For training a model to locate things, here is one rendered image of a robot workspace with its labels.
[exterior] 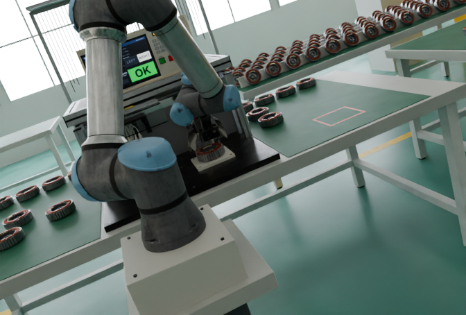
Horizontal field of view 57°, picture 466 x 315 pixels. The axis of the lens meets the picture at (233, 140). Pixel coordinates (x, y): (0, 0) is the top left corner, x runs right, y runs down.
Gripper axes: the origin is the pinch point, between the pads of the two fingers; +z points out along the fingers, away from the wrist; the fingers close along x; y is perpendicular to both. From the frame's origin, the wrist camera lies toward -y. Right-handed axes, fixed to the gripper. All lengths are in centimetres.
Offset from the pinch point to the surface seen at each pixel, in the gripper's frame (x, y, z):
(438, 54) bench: 133, -22, 26
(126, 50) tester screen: -15.2, -34.2, -28.7
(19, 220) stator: -79, -16, 17
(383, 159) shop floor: 124, -38, 119
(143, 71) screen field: -12.3, -29.4, -20.4
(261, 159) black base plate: 12.9, 20.0, -3.1
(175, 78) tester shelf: -1.9, -23.7, -16.3
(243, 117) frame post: 18.9, -10.8, 4.6
